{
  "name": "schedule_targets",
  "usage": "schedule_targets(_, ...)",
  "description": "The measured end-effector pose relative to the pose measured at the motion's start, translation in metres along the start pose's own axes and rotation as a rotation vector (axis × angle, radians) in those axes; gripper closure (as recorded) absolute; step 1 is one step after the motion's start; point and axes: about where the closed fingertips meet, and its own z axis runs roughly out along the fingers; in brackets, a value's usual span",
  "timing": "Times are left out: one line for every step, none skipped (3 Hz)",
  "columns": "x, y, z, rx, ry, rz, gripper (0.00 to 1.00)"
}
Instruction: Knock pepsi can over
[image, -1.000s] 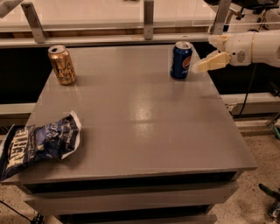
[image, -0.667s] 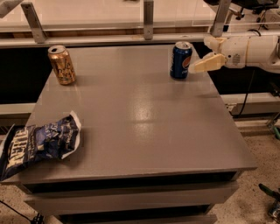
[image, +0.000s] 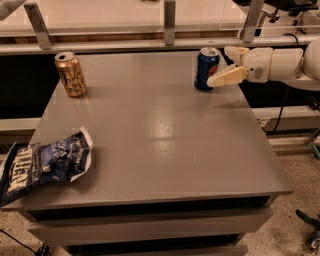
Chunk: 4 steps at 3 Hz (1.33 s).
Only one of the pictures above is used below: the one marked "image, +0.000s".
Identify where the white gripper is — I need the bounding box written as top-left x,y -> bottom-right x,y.
207,46 -> 273,88

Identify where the blue pepsi can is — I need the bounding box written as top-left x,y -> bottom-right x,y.
194,47 -> 220,91

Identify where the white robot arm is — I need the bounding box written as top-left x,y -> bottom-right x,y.
207,40 -> 320,89

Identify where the gold soda can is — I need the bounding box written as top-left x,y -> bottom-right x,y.
55,51 -> 87,97

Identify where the grey drawer cabinet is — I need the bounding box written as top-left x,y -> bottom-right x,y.
12,52 -> 292,256

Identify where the blue chip bag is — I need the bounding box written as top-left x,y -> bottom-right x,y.
0,127 -> 93,207

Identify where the green tool on floor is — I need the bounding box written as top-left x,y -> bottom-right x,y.
295,209 -> 320,254

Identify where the right metal rail bracket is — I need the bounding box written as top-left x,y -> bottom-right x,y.
240,0 -> 264,43

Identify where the metal rail bracket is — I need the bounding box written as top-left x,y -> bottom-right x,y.
164,0 -> 176,46
240,0 -> 264,43
24,2 -> 53,50

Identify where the black hanging cable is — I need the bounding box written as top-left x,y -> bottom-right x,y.
266,33 -> 300,134

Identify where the middle metal rail bracket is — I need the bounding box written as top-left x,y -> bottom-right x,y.
164,0 -> 176,46

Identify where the left metal rail bracket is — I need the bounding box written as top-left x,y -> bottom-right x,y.
24,2 -> 53,50

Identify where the black cable on floor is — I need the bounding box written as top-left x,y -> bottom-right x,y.
0,228 -> 51,256

